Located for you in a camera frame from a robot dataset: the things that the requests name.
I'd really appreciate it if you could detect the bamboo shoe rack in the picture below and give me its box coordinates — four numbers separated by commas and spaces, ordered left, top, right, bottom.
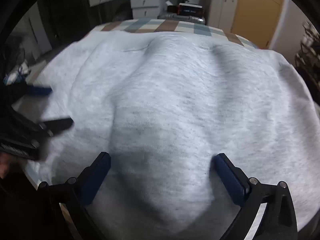
295, 21, 319, 89

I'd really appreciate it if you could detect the wooden door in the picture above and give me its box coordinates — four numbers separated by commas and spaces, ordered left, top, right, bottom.
231, 0, 284, 49

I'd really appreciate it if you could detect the person's left hand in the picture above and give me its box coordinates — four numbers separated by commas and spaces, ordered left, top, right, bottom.
0, 153, 12, 179

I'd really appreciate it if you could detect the white upright suitcase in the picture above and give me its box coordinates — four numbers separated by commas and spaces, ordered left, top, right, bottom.
204, 0, 238, 33

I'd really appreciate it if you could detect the light grey hoodie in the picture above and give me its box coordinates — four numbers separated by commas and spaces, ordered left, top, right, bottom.
23, 28, 320, 240

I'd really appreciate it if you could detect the silver flat suitcase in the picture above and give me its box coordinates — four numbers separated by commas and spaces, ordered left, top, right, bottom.
157, 14, 206, 25

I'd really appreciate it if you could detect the checked bed sheet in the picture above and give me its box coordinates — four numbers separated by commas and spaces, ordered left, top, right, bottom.
93, 18, 257, 48

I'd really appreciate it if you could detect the black red box on suitcase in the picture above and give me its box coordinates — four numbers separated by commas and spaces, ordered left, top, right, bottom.
167, 3, 203, 18

